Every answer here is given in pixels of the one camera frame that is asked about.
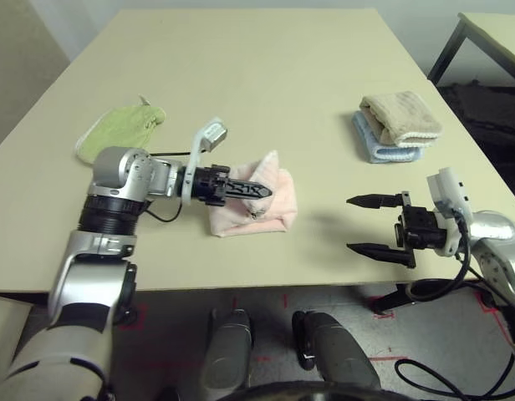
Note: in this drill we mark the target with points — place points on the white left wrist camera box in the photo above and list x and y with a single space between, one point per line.
213 133

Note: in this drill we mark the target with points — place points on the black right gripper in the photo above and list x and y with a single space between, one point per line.
420 229

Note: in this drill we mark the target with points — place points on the side table with black frame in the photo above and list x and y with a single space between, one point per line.
487 42

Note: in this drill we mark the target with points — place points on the grey robot foot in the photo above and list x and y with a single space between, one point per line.
226 351
337 351

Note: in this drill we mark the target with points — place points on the grey robot left foot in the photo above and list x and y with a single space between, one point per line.
226 351

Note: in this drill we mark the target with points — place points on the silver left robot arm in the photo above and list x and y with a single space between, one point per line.
111 209

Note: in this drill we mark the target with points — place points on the pink towel with white trim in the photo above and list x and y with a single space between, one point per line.
278 200

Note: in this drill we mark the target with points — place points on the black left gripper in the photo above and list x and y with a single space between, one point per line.
207 186

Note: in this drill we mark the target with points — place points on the black robot waist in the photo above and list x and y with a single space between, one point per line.
320 392

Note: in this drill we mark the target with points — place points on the grey robot right foot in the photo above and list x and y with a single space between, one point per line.
337 351

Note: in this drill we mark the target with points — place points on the beige folded towel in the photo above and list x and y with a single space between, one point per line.
404 117

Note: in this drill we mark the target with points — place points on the green towel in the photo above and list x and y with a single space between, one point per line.
115 133

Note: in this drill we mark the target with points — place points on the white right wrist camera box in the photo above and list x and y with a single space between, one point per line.
450 188

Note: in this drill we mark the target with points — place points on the blue folded towel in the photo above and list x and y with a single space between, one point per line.
387 155

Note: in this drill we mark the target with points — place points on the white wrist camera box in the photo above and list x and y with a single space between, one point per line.
450 188
213 133

